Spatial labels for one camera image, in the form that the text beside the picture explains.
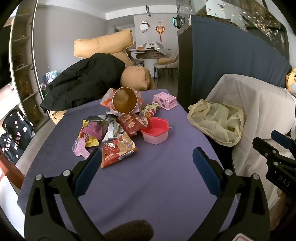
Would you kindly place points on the grey dining chair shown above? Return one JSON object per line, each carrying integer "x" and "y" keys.
{"x": 137, "y": 62}
{"x": 172, "y": 66}

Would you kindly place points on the translucent plastic bag liner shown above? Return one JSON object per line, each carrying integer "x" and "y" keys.
{"x": 222, "y": 118}

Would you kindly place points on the brown paper cup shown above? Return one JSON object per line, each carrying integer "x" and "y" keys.
{"x": 124, "y": 99}

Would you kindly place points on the pink yellow snack packet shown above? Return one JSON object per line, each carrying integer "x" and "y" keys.
{"x": 92, "y": 129}

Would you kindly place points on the black jacket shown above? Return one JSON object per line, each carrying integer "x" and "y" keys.
{"x": 81, "y": 81}

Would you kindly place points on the blue cover cloth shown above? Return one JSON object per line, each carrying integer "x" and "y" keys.
{"x": 231, "y": 58}

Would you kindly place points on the long yellow cushion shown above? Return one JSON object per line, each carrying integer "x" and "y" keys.
{"x": 104, "y": 42}

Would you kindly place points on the green white snack packet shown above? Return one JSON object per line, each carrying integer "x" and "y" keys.
{"x": 113, "y": 129}

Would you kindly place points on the dark fuzzy object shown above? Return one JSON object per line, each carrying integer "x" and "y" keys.
{"x": 129, "y": 230}

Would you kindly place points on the translucent pink wrapper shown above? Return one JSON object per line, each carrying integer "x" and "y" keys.
{"x": 79, "y": 148}

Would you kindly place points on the pink plastic basket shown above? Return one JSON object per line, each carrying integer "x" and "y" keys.
{"x": 164, "y": 100}

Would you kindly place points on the open shelf unit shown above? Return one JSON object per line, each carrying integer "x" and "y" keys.
{"x": 23, "y": 46}

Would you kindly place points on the red chip packet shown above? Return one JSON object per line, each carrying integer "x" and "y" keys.
{"x": 131, "y": 124}
{"x": 115, "y": 150}

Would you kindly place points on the multicolour snack packet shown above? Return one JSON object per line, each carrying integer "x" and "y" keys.
{"x": 149, "y": 112}

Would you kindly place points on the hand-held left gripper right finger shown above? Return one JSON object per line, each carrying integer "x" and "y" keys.
{"x": 205, "y": 171}

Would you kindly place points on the orange snack packet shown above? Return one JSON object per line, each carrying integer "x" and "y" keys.
{"x": 106, "y": 102}

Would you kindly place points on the red wall ornament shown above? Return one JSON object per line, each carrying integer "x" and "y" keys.
{"x": 159, "y": 29}

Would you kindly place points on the white panda table cover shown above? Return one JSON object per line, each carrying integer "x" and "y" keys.
{"x": 152, "y": 44}

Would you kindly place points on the flat yellow cushion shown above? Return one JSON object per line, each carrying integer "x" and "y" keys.
{"x": 122, "y": 58}

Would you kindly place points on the person's right forearm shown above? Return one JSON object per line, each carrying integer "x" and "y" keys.
{"x": 283, "y": 208}

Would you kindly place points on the yellow plush toy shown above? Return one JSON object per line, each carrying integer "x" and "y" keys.
{"x": 291, "y": 80}

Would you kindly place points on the black teal device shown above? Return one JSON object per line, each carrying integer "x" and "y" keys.
{"x": 178, "y": 22}

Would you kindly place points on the white cover cloth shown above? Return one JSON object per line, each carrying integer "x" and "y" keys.
{"x": 254, "y": 111}

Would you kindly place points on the dining table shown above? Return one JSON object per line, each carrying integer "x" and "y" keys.
{"x": 148, "y": 54}

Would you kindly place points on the black printed bag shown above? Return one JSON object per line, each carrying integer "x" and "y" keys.
{"x": 16, "y": 136}

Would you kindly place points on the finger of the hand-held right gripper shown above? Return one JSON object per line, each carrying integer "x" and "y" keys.
{"x": 263, "y": 147}
{"x": 281, "y": 139}

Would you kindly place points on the purple tablecloth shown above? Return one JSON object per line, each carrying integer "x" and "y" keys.
{"x": 150, "y": 185}

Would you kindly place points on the speckled glass tank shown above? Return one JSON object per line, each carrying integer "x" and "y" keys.
{"x": 231, "y": 11}

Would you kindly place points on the panda wall clock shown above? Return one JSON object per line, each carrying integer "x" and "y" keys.
{"x": 144, "y": 26}

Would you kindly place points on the blue patterned gift bag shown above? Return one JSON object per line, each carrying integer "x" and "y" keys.
{"x": 49, "y": 76}

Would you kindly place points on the dark cabinet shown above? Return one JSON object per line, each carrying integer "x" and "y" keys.
{"x": 183, "y": 69}

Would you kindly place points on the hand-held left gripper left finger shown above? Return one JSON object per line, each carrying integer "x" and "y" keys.
{"x": 89, "y": 171}

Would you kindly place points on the pink container with red rim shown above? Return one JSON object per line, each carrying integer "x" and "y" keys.
{"x": 155, "y": 134}

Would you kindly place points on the rounded yellow cushion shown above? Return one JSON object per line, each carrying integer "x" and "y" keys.
{"x": 136, "y": 77}

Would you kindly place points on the beige cloth bag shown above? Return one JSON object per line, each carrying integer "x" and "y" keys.
{"x": 196, "y": 115}

